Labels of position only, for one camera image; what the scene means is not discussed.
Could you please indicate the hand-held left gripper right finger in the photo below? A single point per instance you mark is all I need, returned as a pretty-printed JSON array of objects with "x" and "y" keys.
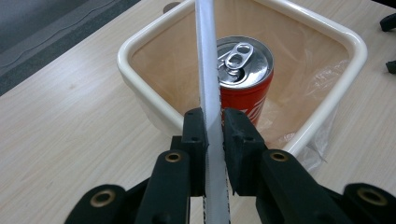
[{"x": 241, "y": 149}]

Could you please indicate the red soda can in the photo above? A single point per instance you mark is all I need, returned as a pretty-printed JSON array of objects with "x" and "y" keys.
[{"x": 246, "y": 96}]

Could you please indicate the white packet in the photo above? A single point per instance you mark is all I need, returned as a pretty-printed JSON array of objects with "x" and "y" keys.
[{"x": 207, "y": 62}]

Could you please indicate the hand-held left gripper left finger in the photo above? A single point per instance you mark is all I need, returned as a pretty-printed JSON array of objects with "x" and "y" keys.
[{"x": 194, "y": 146}]

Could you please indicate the cream plastic waste bin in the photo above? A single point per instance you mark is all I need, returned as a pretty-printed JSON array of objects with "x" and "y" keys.
[{"x": 149, "y": 102}]

